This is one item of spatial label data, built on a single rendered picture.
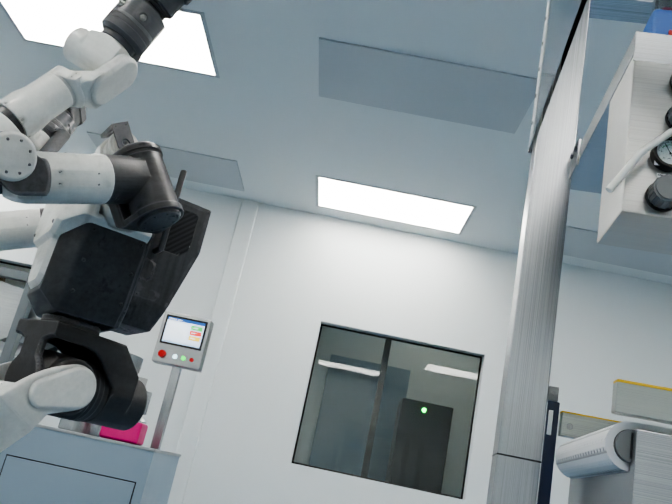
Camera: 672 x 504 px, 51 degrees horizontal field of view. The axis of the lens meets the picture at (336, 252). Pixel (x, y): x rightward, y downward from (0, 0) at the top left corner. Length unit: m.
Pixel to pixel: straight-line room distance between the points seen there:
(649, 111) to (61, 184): 0.89
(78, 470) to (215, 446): 2.74
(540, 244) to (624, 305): 5.24
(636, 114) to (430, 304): 5.10
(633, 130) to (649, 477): 0.37
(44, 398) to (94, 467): 1.66
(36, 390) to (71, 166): 0.41
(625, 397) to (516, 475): 0.30
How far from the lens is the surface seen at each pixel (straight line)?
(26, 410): 1.41
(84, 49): 1.35
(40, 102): 1.26
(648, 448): 0.79
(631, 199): 0.82
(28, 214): 1.78
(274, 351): 5.76
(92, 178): 1.29
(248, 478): 5.69
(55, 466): 3.11
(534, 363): 1.07
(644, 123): 0.87
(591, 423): 1.06
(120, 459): 3.04
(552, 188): 1.16
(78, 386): 1.46
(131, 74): 1.34
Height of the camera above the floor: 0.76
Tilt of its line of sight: 18 degrees up
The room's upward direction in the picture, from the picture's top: 12 degrees clockwise
